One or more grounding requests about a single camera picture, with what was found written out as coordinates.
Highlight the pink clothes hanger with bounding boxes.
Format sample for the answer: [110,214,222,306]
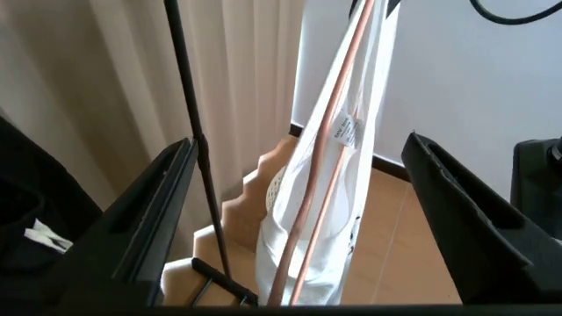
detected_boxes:
[266,0,377,307]

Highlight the black shorts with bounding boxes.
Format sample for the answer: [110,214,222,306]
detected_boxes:
[0,116,104,304]

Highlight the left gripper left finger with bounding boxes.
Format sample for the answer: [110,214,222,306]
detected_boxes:
[34,137,199,307]

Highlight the white curtain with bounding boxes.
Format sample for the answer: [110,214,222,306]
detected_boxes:
[0,0,308,264]

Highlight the white t-shirt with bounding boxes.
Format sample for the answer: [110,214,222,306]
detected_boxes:
[255,0,401,307]

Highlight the white laundry basket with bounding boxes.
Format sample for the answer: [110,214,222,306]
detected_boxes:
[264,165,287,212]

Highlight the black clothes rack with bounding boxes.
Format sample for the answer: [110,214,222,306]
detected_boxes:
[162,0,260,307]

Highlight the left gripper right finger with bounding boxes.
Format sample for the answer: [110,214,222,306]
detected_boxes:
[400,133,562,305]

